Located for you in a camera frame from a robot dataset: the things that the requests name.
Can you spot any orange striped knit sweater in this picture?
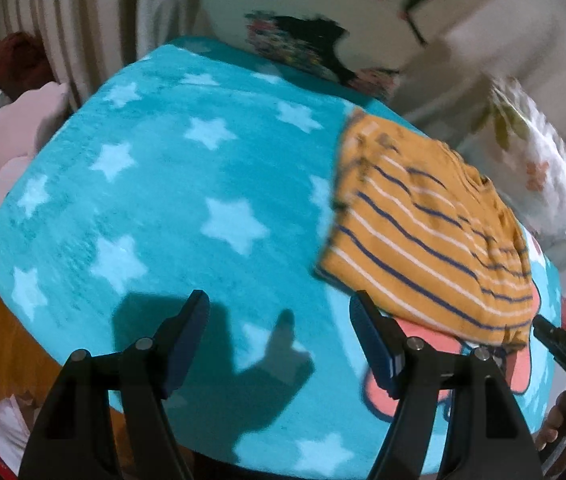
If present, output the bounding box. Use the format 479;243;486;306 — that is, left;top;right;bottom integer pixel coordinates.
317;108;536;351

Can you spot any teal star pattern blanket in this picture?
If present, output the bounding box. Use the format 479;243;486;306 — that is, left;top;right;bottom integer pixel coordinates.
0;38;560;479

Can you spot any white floral leaf pillow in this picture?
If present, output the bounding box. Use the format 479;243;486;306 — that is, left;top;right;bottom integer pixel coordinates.
458;77;566;248

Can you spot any dark red plush item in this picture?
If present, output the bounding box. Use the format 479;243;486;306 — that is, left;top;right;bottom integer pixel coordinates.
0;32;55;101

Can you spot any white cushion with black silhouette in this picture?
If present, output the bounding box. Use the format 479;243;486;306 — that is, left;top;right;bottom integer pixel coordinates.
201;0;472;102

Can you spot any striped beige curtain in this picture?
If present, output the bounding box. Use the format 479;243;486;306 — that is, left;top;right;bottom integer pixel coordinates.
0;0;199;108

